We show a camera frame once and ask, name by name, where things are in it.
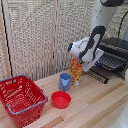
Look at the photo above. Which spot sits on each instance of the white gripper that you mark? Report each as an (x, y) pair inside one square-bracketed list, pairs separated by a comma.
[(92, 61)]

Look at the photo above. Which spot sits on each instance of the metal oven tray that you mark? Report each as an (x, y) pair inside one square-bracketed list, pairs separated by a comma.
[(112, 61)]

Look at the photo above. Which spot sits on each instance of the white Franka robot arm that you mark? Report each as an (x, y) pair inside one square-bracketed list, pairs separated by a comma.
[(95, 36)]

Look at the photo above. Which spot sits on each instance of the glass oven door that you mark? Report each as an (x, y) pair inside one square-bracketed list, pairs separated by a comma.
[(98, 76)]

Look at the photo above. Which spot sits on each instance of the black toaster oven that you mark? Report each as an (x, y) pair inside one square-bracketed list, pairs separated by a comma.
[(115, 55)]

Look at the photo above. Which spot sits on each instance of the blue plastic cup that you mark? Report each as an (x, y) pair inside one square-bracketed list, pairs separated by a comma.
[(65, 82)]

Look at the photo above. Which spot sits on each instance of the red plastic bowl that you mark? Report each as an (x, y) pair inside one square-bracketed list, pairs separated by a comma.
[(61, 99)]

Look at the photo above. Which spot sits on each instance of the wicker folding screen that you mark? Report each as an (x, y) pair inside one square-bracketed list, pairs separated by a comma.
[(33, 33)]

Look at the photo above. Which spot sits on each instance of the red shopping basket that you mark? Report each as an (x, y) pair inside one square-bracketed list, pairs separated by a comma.
[(20, 99)]

